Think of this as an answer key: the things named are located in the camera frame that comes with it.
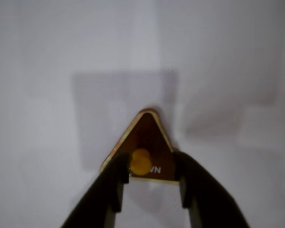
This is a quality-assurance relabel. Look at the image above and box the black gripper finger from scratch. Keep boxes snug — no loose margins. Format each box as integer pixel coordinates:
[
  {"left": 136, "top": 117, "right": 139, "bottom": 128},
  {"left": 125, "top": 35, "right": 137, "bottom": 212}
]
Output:
[
  {"left": 174, "top": 151, "right": 250, "bottom": 228},
  {"left": 59, "top": 152, "right": 131, "bottom": 228}
]

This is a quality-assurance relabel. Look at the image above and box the brown triangle piece yellow pin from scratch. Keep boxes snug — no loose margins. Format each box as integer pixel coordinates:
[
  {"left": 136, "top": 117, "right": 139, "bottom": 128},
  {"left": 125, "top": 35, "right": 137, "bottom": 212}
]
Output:
[{"left": 99, "top": 108, "right": 180, "bottom": 185}]

